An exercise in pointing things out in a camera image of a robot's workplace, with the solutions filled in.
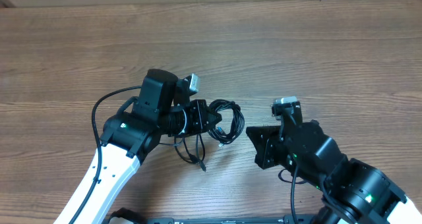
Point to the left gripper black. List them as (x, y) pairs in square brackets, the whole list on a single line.
[(198, 108)]

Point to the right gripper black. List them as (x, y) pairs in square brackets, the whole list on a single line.
[(262, 141)]

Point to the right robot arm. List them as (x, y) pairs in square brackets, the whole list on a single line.
[(352, 191)]

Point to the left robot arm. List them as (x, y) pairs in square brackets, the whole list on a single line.
[(163, 106)]

